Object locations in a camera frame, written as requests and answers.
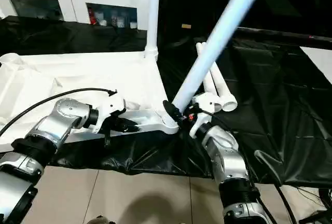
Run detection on black plastic mat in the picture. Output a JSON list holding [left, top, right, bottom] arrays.
[[0, 16, 332, 188]]

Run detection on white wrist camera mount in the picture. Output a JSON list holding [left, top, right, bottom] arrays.
[[189, 92, 217, 139], [93, 92, 128, 132]]

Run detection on white plastic table leg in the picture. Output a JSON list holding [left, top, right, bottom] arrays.
[[145, 0, 161, 61], [167, 0, 273, 126], [200, 41, 238, 113], [196, 43, 225, 111]]

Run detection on dark metal rail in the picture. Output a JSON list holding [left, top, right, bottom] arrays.
[[236, 26, 332, 43]]

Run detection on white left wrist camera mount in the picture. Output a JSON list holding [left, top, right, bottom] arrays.
[[93, 92, 128, 132]]

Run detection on dark left robot foot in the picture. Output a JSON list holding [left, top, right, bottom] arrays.
[[87, 217, 114, 224]]

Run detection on white plastic table top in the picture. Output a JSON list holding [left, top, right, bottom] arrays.
[[0, 52, 179, 149]]

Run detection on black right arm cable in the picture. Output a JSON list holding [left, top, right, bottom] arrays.
[[195, 111, 299, 224]]

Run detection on small bottles behind glass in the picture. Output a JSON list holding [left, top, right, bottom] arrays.
[[87, 5, 139, 29]]

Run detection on black floor cables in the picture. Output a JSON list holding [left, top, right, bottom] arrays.
[[298, 185, 332, 224]]

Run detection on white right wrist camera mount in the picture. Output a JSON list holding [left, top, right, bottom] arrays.
[[189, 92, 217, 139]]

